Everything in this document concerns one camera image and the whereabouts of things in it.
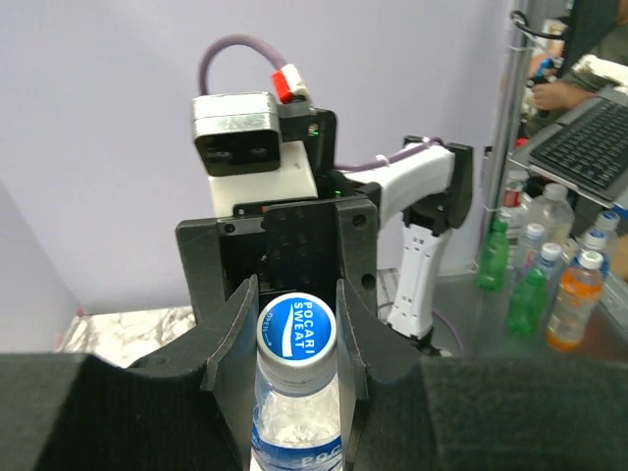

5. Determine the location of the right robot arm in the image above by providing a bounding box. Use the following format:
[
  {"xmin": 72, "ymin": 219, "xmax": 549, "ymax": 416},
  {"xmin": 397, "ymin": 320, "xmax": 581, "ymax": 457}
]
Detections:
[{"xmin": 176, "ymin": 94, "xmax": 473, "ymax": 349}]

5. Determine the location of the blue label water bottle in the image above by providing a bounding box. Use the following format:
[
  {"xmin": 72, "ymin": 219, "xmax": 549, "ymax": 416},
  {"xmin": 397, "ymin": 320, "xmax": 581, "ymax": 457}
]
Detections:
[{"xmin": 249, "ymin": 291, "xmax": 343, "ymax": 471}]

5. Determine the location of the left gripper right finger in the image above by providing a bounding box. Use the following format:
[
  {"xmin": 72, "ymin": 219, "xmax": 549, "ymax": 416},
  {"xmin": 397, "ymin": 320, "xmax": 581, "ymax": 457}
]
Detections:
[{"xmin": 337, "ymin": 281, "xmax": 627, "ymax": 470}]

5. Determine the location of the orange drink bottle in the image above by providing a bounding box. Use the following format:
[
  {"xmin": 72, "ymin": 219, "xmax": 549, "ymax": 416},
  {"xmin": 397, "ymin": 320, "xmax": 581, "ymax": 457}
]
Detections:
[{"xmin": 546, "ymin": 249, "xmax": 604, "ymax": 351}]

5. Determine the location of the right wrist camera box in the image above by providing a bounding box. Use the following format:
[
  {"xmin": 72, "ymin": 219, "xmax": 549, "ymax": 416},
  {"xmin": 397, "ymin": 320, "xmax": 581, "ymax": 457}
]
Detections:
[{"xmin": 191, "ymin": 64, "xmax": 318, "ymax": 218}]

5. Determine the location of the green soda bottle far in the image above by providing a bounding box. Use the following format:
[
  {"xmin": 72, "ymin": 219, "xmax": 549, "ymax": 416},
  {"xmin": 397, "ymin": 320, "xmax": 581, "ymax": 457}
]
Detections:
[{"xmin": 476, "ymin": 220, "xmax": 509, "ymax": 291}]

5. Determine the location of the clear bottle blue cap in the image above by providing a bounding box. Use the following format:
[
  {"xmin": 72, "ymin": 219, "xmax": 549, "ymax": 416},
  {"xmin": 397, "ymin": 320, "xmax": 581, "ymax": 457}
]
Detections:
[{"xmin": 512, "ymin": 223, "xmax": 546, "ymax": 285}]

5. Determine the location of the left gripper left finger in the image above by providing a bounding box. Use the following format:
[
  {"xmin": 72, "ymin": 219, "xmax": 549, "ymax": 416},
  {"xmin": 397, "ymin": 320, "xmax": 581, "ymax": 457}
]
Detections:
[{"xmin": 1, "ymin": 279, "xmax": 258, "ymax": 470}]

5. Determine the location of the person hand background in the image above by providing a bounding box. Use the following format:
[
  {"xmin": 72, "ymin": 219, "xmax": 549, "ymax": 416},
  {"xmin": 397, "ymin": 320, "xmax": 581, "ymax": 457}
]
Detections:
[{"xmin": 531, "ymin": 81, "xmax": 596, "ymax": 112}]

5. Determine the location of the clear bottle white cap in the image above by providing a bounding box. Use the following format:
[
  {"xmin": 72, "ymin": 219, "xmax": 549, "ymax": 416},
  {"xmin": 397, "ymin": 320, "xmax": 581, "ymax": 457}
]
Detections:
[{"xmin": 525, "ymin": 183, "xmax": 575, "ymax": 246}]

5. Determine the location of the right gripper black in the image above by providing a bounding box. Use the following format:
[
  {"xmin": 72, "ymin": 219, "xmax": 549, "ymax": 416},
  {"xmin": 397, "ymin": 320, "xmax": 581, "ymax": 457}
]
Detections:
[{"xmin": 176, "ymin": 195, "xmax": 379, "ymax": 323}]

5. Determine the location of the green soda bottle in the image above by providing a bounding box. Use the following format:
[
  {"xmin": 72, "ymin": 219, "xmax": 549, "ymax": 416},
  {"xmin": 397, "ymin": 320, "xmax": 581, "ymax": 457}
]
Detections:
[
  {"xmin": 506, "ymin": 268, "xmax": 548, "ymax": 337},
  {"xmin": 476, "ymin": 220, "xmax": 509, "ymax": 291}
]

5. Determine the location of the green soda bottle near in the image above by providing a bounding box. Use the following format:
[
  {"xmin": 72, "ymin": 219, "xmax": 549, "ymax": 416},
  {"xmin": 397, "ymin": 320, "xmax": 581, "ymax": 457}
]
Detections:
[{"xmin": 506, "ymin": 268, "xmax": 548, "ymax": 337}]

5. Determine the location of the grey laptop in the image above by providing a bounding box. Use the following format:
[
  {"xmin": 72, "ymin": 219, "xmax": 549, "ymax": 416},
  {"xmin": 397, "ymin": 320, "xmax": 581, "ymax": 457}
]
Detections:
[{"xmin": 508, "ymin": 87, "xmax": 627, "ymax": 210}]

